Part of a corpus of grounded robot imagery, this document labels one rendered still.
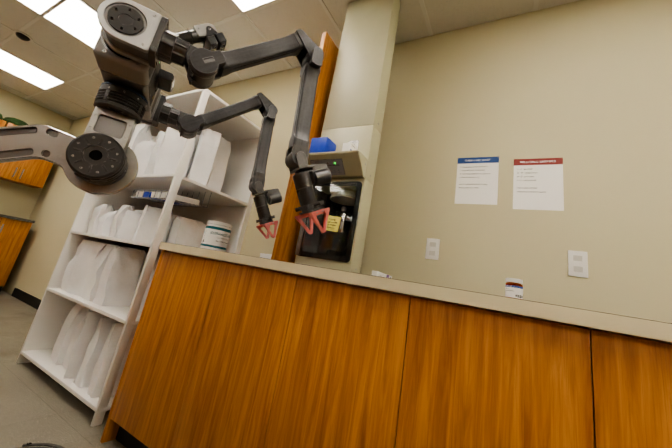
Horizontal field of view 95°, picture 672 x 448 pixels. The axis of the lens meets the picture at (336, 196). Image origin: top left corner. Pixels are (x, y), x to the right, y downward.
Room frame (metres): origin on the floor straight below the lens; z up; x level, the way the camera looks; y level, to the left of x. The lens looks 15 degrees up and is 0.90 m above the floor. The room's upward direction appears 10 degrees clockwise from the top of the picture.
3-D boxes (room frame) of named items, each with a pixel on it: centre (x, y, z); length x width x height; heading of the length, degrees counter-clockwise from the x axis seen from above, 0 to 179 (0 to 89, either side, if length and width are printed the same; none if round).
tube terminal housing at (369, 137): (1.63, -0.05, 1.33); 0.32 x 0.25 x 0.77; 59
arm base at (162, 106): (1.21, 0.77, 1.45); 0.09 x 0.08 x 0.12; 27
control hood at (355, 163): (1.47, 0.04, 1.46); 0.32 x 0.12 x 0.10; 59
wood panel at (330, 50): (1.77, 0.12, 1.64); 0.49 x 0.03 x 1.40; 149
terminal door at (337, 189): (1.52, 0.01, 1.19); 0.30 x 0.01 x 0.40; 58
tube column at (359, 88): (1.63, -0.06, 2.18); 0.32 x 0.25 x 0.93; 59
